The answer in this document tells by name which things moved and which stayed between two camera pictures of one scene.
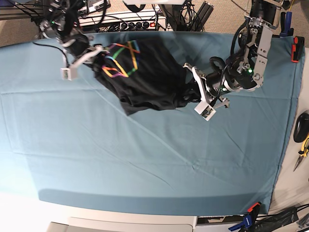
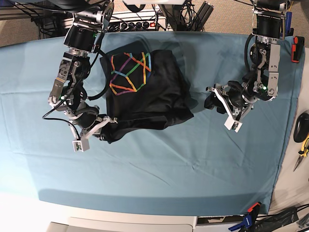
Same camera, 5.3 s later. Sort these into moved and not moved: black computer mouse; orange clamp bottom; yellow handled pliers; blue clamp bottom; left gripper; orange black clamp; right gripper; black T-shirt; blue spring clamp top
Moved: black T-shirt; right gripper; left gripper
Not moved: black computer mouse; orange black clamp; yellow handled pliers; orange clamp bottom; blue spring clamp top; blue clamp bottom
